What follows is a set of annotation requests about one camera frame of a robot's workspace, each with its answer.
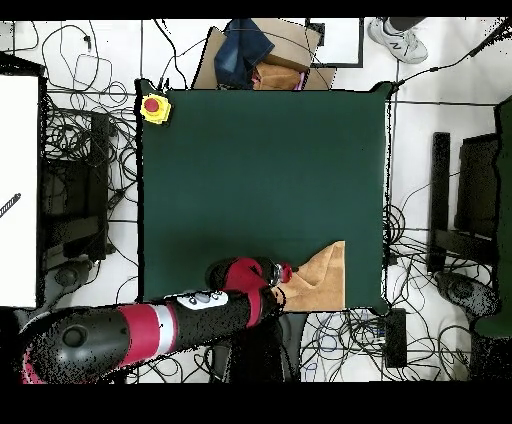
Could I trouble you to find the tan terry towel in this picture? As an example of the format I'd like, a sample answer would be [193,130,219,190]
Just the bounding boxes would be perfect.
[271,240,347,312]

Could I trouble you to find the dark green table cloth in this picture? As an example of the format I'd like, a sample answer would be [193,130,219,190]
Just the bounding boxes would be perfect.
[134,78,394,315]

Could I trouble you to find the black power strip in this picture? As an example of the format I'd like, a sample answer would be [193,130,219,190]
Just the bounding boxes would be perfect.
[384,308,408,368]

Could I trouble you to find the black floor stand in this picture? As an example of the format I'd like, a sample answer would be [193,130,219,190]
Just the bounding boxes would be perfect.
[39,111,111,261]
[426,131,501,275]

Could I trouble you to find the black floor base foot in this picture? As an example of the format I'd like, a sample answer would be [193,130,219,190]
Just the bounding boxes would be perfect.
[434,270,503,323]
[43,258,95,307]

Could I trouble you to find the orange folded cloth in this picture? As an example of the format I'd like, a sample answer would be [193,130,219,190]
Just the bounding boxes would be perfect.
[252,61,307,92]

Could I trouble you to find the yellow emergency stop button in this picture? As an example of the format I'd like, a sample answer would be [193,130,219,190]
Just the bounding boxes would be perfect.
[139,93,172,125]

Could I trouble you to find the blue denim jeans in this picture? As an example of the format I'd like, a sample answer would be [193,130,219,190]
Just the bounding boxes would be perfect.
[213,17,276,90]

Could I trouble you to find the brown cardboard box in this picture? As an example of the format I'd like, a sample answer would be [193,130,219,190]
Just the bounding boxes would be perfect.
[190,17,338,92]

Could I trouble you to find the person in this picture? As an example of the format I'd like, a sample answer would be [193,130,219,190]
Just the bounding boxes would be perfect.
[366,16,430,65]

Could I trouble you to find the striped black rod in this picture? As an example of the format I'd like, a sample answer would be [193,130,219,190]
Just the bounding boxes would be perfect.
[0,192,22,220]

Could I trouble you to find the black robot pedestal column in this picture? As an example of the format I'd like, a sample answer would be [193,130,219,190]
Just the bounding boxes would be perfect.
[209,313,309,383]

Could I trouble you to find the tangled black floor cables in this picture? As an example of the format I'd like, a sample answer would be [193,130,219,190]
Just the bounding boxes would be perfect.
[299,199,481,383]
[11,19,141,305]

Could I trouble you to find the thin black rectangular frame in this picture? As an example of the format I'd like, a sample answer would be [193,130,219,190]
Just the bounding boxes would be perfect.
[304,17,365,68]

